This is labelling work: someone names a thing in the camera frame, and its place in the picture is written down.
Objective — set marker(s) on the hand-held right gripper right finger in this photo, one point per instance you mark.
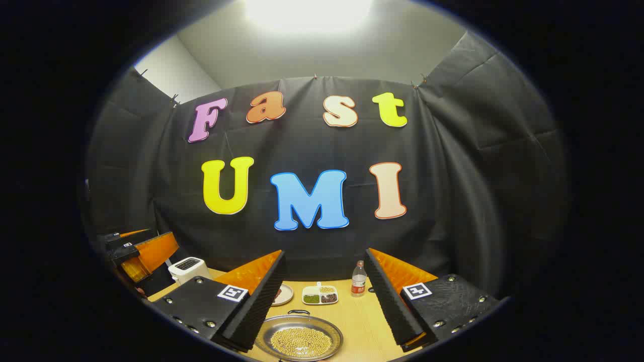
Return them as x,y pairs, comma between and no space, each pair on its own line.
390,301

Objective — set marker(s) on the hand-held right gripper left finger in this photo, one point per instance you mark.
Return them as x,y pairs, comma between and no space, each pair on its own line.
256,306

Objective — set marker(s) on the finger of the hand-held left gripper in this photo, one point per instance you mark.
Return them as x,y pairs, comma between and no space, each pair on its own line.
151,256
128,239

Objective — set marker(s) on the large pile of soybeans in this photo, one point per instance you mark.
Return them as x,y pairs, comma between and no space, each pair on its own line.
301,342

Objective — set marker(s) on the round white plate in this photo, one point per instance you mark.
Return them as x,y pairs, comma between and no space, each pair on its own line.
284,296

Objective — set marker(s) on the clear plastic bottle red label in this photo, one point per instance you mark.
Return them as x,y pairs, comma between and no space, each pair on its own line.
358,281

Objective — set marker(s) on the white toaster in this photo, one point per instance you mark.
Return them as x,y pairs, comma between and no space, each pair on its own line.
193,269

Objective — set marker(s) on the pile of green beans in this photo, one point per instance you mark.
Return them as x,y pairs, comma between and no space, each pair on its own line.
311,299

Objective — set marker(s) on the white divided dish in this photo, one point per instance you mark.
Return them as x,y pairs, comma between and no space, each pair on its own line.
314,291

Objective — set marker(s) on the pile of dark red beans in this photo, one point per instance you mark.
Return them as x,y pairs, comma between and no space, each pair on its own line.
329,298

